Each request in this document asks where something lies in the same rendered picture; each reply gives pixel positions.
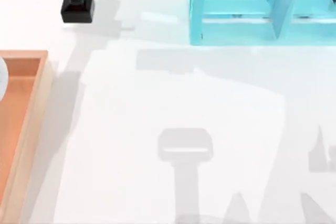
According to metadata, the light blue rack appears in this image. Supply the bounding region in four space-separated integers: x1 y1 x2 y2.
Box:
187 0 336 46

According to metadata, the shallow salmon-coloured box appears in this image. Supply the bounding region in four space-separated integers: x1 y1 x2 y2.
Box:
0 49 54 224

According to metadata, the pale grey rounded object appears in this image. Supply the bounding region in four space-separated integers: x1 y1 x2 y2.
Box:
0 56 9 100

